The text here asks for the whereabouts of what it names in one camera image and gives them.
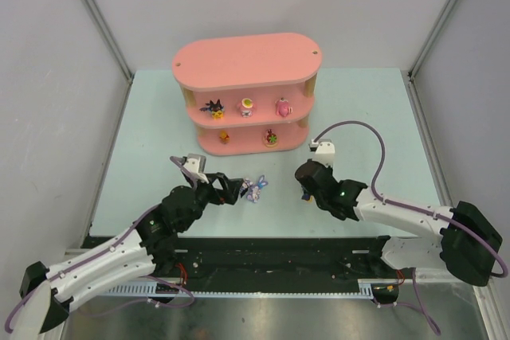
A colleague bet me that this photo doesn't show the black purple-bow imp figurine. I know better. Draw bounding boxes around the black purple-bow imp figurine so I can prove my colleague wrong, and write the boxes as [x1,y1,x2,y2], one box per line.
[238,178,253,198]

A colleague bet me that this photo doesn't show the yellow mouse navy-hood figurine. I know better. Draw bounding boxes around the yellow mouse navy-hood figurine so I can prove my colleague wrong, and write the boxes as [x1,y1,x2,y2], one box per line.
[301,193,313,202]

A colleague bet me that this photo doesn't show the pink bear strawberry figurine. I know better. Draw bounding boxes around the pink bear strawberry figurine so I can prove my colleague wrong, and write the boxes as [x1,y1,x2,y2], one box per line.
[262,128,278,148]

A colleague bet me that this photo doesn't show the yellow mouse dragon-costume figurine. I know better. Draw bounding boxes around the yellow mouse dragon-costume figurine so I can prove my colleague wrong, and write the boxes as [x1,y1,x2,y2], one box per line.
[200,99,225,119]

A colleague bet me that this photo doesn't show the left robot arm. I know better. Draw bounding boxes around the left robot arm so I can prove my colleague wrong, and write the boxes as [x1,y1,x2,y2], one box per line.
[4,173,248,339]

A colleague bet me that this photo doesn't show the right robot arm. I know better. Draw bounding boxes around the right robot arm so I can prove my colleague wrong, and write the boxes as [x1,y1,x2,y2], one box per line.
[295,159,502,287]

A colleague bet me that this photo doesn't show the pink three-tier shelf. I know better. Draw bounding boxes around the pink three-tier shelf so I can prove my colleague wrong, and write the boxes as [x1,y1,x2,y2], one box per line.
[172,33,322,156]

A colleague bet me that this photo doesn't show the purple bunny figurine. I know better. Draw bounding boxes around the purple bunny figurine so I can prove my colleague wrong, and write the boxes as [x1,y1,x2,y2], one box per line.
[245,174,269,203]

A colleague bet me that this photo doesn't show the yellow bear figurine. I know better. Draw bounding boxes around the yellow bear figurine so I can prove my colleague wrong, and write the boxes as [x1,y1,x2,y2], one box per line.
[219,131,230,145]

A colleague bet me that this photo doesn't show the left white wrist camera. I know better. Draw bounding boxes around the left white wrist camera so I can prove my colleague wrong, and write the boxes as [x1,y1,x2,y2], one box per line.
[182,154,209,186]

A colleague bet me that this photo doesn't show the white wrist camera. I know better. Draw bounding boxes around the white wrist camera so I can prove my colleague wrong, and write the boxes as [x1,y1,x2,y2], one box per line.
[182,154,209,186]
[308,139,335,168]

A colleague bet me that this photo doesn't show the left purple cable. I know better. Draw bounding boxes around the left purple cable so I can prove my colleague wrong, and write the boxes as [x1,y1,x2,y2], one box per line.
[7,155,196,329]

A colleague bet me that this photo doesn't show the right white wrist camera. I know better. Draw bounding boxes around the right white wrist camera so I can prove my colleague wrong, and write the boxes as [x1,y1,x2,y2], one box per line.
[308,139,335,168]

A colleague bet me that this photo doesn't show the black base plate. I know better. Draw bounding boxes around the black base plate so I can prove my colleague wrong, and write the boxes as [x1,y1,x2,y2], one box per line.
[81,236,465,282]

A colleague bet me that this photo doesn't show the grey slotted cable duct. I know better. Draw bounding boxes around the grey slotted cable duct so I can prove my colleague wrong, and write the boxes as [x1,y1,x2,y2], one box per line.
[102,279,398,299]

